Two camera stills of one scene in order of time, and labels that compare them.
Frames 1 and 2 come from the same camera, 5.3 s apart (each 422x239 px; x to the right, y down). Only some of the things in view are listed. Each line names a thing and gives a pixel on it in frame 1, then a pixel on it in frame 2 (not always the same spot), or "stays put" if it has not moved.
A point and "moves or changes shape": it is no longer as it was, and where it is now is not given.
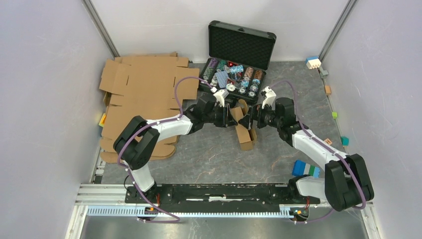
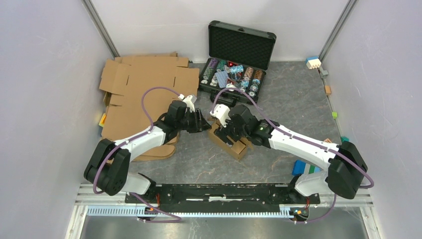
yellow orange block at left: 102,120 stays put
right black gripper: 257,112 → 223,132
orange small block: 328,90 stays put
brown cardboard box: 246,138 moves or changes shape
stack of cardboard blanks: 151,86 stays put
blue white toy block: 313,62 stays put
